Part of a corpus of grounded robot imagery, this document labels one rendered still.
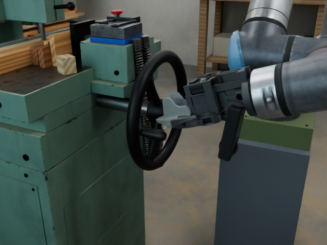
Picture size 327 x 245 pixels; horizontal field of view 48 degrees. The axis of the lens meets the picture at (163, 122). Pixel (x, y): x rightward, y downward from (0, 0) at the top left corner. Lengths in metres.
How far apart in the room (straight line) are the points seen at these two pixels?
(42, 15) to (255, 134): 0.80
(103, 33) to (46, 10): 0.15
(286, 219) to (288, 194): 0.11
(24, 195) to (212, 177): 1.39
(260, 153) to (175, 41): 3.20
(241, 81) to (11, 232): 0.72
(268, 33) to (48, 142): 0.51
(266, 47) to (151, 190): 1.41
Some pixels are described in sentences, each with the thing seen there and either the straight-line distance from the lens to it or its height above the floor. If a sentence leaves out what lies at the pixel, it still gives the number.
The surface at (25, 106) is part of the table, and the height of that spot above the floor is 0.88.
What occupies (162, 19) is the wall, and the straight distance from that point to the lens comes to 4.43.
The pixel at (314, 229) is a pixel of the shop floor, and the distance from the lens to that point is 1.91.
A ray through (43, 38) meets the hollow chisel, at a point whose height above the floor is 0.96.
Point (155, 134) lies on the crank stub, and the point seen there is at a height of 0.81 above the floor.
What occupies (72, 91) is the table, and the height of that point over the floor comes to 0.86.
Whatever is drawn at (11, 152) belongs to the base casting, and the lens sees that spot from 0.91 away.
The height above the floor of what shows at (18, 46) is 0.95.
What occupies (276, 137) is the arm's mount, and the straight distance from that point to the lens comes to 1.33.
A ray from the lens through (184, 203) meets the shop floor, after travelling 1.93.
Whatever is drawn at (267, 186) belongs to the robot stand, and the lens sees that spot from 1.39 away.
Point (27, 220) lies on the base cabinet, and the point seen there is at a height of 0.55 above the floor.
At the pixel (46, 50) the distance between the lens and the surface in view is 0.95.
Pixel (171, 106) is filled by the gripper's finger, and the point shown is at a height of 0.88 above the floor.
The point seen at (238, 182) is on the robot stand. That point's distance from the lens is 1.41.
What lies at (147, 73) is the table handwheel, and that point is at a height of 0.93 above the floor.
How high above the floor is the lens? 1.14
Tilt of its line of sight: 24 degrees down
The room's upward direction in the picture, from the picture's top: straight up
